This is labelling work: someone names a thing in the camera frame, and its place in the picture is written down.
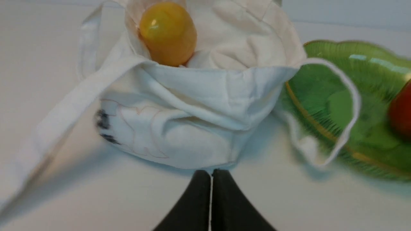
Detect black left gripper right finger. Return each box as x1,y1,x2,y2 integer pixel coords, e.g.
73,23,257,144
212,169,275,231

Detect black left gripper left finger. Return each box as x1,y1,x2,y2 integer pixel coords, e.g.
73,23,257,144
154,170,211,231

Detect yellow mango fruit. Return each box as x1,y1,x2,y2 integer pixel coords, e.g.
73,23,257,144
138,1,197,67

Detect white cloth tote bag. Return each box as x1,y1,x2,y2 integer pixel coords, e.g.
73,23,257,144
1,0,360,214

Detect green glass plate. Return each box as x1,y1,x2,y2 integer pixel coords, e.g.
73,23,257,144
281,40,410,183

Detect red apple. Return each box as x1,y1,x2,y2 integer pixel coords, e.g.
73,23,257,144
388,80,411,140

